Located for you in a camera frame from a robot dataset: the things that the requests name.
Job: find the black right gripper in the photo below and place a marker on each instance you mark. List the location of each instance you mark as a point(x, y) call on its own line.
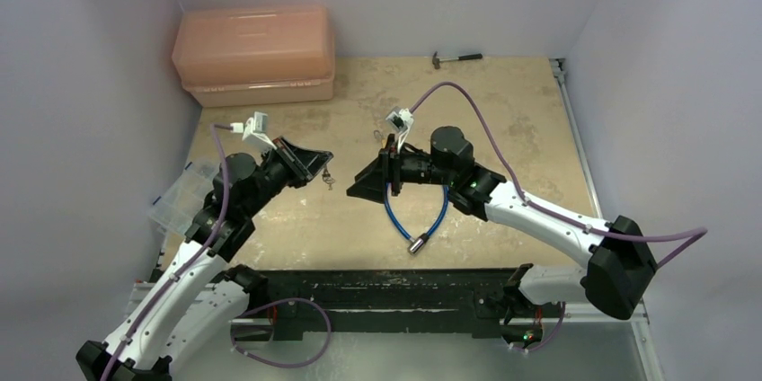
point(389, 165)

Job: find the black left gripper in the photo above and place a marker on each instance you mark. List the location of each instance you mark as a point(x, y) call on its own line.
point(303, 163)

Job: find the brass padlock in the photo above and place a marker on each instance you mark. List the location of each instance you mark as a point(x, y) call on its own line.
point(379, 136)

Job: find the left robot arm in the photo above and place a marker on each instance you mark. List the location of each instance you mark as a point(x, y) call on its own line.
point(198, 292)

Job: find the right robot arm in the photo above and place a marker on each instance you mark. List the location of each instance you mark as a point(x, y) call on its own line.
point(613, 265)

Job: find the pink plastic toolbox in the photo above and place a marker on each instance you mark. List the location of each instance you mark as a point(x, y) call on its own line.
point(253, 56)

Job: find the clear plastic screw organizer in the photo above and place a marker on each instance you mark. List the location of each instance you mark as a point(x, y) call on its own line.
point(174, 210)

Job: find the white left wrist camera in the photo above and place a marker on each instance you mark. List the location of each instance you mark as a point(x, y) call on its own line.
point(253, 132)

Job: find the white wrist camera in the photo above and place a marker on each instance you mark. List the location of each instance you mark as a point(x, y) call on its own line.
point(401, 120)
point(253, 132)

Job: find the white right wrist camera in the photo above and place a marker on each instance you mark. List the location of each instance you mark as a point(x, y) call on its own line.
point(401, 120)

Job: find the small black-handled hammer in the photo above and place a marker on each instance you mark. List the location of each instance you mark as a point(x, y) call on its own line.
point(437, 61)

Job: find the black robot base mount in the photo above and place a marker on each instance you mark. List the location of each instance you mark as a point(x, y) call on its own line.
point(483, 303)

